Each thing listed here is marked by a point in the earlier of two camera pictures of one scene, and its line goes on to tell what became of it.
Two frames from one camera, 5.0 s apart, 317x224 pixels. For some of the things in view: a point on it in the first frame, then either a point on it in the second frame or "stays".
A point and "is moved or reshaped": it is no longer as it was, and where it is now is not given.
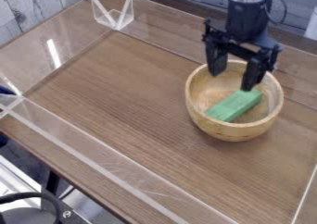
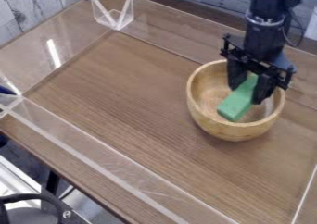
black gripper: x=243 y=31 → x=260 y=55
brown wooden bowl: x=207 y=90 stays
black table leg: x=52 y=182 stays
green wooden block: x=232 y=106 is moved or reshaped
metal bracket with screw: x=68 y=217 stays
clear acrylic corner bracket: x=115 y=18 stays
